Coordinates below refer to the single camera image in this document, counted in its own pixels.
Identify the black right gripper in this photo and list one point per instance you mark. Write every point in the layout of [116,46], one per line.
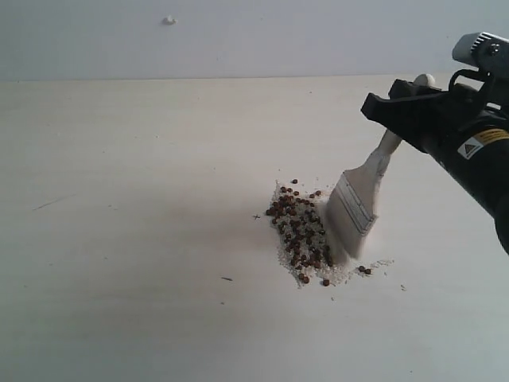
[436,121]

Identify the white-bristle paintbrush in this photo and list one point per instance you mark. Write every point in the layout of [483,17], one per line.
[351,209]

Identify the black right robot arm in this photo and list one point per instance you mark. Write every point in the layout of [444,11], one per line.
[485,179]

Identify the scattered brown pellets and rice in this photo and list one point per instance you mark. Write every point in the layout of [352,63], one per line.
[306,247]

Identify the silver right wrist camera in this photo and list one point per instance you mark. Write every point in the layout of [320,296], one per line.
[488,53]

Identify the white wall hook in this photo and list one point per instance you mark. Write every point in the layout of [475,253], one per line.
[169,20]

